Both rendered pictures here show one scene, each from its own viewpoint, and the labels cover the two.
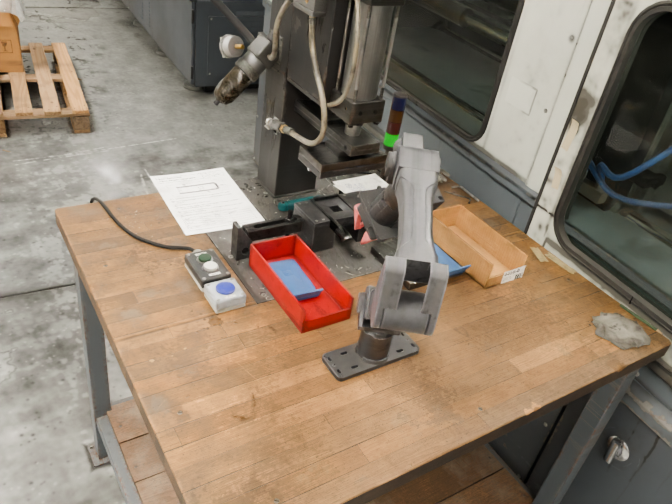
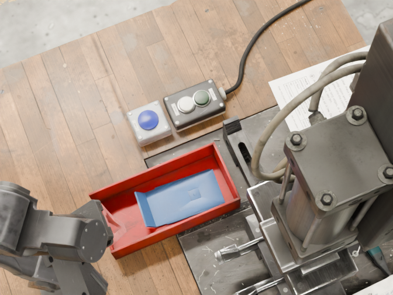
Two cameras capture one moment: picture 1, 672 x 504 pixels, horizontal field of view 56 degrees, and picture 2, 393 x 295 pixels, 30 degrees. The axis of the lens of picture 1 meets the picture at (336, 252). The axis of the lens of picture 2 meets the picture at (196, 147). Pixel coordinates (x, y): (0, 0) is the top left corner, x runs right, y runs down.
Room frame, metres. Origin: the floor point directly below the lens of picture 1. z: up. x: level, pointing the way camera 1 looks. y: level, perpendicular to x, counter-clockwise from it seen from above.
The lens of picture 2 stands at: (1.28, -0.26, 2.23)
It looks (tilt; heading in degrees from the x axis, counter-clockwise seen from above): 70 degrees down; 111
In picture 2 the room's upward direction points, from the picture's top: 7 degrees counter-clockwise
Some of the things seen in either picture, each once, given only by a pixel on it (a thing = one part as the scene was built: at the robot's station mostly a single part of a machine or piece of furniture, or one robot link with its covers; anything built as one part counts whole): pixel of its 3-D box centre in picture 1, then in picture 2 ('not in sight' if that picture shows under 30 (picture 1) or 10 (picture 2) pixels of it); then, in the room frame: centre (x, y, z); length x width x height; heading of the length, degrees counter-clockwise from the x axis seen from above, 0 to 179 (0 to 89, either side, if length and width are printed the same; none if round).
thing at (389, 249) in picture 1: (417, 260); not in sight; (1.27, -0.20, 0.91); 0.17 x 0.16 x 0.02; 128
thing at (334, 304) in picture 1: (298, 280); (165, 200); (1.09, 0.07, 0.93); 0.25 x 0.12 x 0.06; 38
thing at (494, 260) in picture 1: (472, 244); not in sight; (1.36, -0.34, 0.93); 0.25 x 0.13 x 0.08; 38
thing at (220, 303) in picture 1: (224, 299); (150, 126); (1.01, 0.21, 0.90); 0.07 x 0.07 x 0.06; 38
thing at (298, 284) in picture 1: (293, 276); (179, 197); (1.11, 0.08, 0.92); 0.15 x 0.07 x 0.03; 34
